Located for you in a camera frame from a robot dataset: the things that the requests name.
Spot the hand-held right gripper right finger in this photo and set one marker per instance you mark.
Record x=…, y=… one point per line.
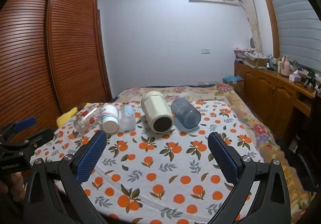
x=223, y=161

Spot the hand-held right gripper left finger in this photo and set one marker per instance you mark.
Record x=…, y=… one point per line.
x=90, y=157

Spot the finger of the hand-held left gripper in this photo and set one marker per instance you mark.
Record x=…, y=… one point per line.
x=41, y=136
x=25, y=123

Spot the clear glass cup red print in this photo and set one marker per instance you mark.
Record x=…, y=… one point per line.
x=85, y=121

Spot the white cup with stripes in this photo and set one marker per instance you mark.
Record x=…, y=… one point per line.
x=109, y=120

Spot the translucent blue-grey cup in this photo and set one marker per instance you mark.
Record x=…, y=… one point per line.
x=186, y=113

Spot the large cream cup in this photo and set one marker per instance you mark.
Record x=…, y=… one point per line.
x=156, y=111

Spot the person's left hand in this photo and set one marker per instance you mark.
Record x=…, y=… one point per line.
x=16, y=185

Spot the yellow cloth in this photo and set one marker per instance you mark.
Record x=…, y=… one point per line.
x=65, y=116

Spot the floral bedspread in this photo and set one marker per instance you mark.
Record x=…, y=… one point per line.
x=258, y=128

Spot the small clear plastic bottle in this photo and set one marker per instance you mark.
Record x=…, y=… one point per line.
x=127, y=120

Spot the orange fruit printed blanket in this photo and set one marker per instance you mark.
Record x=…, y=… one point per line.
x=160, y=163

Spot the blue plastic bag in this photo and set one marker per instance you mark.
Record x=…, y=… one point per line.
x=232, y=79

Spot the wooden sideboard cabinet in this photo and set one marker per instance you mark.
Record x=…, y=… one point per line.
x=268, y=88

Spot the brown louvred wooden wardrobe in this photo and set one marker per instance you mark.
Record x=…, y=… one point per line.
x=70, y=46

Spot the cardboard box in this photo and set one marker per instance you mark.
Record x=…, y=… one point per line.
x=258, y=61

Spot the pink tissue box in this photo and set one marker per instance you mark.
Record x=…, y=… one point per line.
x=295, y=77

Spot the pink bottle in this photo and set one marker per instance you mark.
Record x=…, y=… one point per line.
x=284, y=66

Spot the green bottle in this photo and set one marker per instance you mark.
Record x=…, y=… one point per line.
x=295, y=66

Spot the white patterned curtain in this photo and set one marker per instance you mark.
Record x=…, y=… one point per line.
x=253, y=23

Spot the grey window blind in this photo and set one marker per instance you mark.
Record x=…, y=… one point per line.
x=293, y=18

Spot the white wall switch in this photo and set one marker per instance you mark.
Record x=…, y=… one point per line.
x=205, y=51

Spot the wooden window frame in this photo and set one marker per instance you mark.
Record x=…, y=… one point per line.
x=272, y=26

